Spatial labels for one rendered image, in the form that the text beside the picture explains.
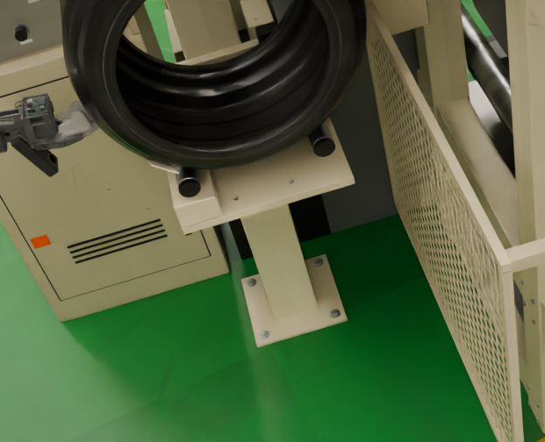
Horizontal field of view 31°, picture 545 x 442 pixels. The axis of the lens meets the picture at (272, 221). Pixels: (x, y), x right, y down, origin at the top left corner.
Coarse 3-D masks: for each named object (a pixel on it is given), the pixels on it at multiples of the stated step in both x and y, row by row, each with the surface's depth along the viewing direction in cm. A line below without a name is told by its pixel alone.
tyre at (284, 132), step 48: (96, 0) 163; (144, 0) 162; (336, 0) 170; (96, 48) 167; (288, 48) 206; (336, 48) 176; (96, 96) 174; (144, 96) 203; (192, 96) 208; (240, 96) 209; (288, 96) 203; (336, 96) 184; (144, 144) 183; (192, 144) 186; (240, 144) 188; (288, 144) 190
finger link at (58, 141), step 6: (78, 132) 189; (54, 138) 188; (60, 138) 188; (66, 138) 188; (72, 138) 188; (78, 138) 189; (42, 144) 189; (48, 144) 188; (54, 144) 188; (60, 144) 188; (66, 144) 188
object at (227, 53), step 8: (256, 40) 216; (232, 48) 216; (240, 48) 215; (248, 48) 215; (200, 56) 216; (208, 56) 216; (216, 56) 215; (224, 56) 215; (232, 56) 215; (184, 64) 216; (192, 64) 215; (200, 64) 215; (208, 64) 216
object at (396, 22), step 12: (372, 0) 208; (384, 0) 208; (396, 0) 209; (408, 0) 209; (420, 0) 210; (384, 12) 210; (396, 12) 211; (408, 12) 211; (420, 12) 212; (372, 24) 212; (396, 24) 213; (408, 24) 213; (420, 24) 214; (372, 36) 214
